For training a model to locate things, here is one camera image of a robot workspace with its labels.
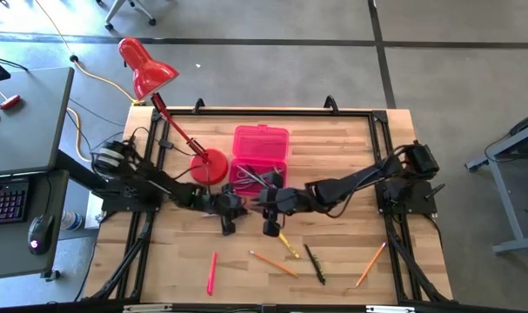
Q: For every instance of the black and red pen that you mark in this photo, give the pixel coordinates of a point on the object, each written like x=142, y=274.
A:
x=260, y=177

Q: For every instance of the yellow pencil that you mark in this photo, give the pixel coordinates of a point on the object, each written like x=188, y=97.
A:
x=289, y=246

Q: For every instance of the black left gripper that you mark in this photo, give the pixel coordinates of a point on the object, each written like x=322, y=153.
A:
x=226, y=204

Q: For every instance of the dark grey desk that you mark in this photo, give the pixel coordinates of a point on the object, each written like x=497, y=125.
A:
x=7, y=256

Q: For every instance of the red desk lamp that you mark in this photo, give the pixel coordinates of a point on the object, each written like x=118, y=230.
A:
x=148, y=71

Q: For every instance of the grey metal side table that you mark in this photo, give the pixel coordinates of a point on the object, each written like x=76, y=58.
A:
x=507, y=204

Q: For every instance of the pink highlighter pen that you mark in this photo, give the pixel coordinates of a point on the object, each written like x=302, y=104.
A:
x=211, y=274

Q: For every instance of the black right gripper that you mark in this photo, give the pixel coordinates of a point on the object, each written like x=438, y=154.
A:
x=283, y=201

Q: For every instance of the black aluminium table frame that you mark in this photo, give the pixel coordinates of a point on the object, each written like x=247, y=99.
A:
x=268, y=112

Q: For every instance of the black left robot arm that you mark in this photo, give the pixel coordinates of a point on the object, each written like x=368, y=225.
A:
x=146, y=180

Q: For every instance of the orange pencil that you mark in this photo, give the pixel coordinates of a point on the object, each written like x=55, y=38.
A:
x=371, y=264
x=273, y=263

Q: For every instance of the black computer keyboard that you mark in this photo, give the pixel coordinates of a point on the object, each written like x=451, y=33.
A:
x=7, y=202

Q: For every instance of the white metal bracket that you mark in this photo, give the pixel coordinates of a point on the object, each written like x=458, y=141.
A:
x=146, y=308
x=389, y=309

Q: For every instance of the clear plastic bottle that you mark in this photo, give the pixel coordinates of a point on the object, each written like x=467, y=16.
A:
x=73, y=221

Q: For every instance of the grey office chair base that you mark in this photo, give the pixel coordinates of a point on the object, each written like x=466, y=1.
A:
x=115, y=11

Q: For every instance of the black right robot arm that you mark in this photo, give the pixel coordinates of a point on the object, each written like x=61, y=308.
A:
x=346, y=184

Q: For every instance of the pink plastic supply box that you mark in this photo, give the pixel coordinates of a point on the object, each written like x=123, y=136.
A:
x=260, y=141

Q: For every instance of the purple scissors with teal blades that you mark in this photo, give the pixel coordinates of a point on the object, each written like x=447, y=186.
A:
x=248, y=176

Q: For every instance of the black computer mouse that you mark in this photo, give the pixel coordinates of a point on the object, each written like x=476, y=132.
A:
x=41, y=232

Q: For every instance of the light grey desk top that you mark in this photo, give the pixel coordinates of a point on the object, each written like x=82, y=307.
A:
x=28, y=139

